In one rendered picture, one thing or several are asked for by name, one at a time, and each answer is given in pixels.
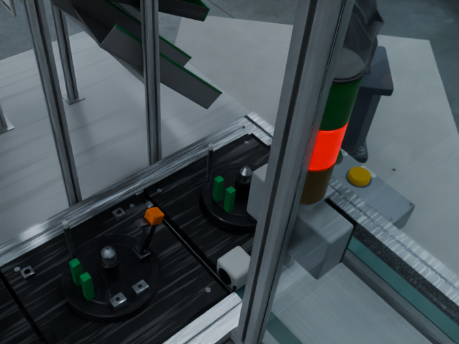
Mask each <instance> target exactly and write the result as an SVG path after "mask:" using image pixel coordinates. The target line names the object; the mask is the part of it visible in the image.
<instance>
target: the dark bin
mask: <svg viewBox="0 0 459 344"><path fill-rule="evenodd" d="M109 1H114V2H118V3H123V4H127V5H132V6H136V7H139V8H140V0H109ZM158 11H159V12H163V13H166V14H172V15H175V16H181V17H184V18H190V19H193V20H199V21H202V22H204V21H205V19H206V17H207V15H208V13H209V11H210V8H209V7H208V6H207V5H206V4H205V3H204V2H203V1H202V0H158Z"/></svg>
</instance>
